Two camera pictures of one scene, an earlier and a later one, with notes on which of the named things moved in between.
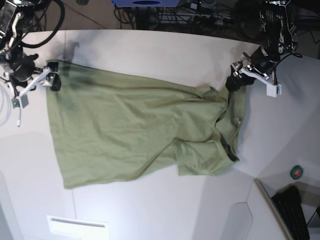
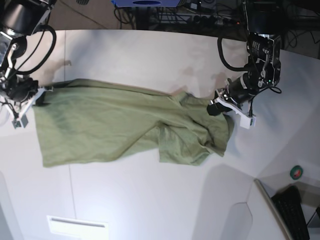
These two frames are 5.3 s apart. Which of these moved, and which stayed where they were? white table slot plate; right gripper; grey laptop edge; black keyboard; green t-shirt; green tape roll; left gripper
Moved: green t-shirt; right gripper; left gripper
Stayed: black keyboard; grey laptop edge; green tape roll; white table slot plate
